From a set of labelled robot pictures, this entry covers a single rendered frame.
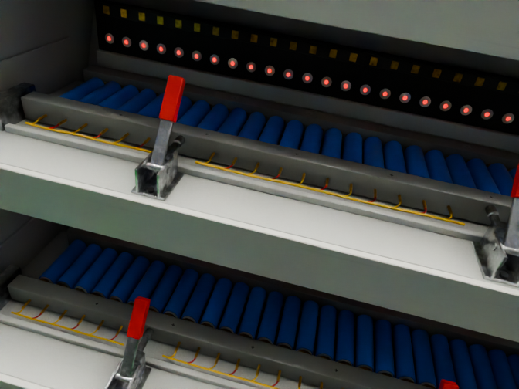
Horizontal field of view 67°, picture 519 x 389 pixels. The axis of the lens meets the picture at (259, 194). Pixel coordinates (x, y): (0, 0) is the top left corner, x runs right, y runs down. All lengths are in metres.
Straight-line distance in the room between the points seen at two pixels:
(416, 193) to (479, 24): 0.13
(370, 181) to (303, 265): 0.09
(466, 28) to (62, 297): 0.42
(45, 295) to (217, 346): 0.18
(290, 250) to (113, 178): 0.15
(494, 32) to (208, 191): 0.23
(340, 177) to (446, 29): 0.13
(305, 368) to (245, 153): 0.21
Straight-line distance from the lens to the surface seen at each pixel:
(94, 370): 0.43
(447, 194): 0.36
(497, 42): 0.32
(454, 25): 0.31
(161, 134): 0.32
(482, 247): 0.35
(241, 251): 0.31
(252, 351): 0.41
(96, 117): 0.39
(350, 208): 0.33
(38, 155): 0.38
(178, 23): 0.46
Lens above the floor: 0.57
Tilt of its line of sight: 12 degrees down
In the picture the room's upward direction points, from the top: 12 degrees clockwise
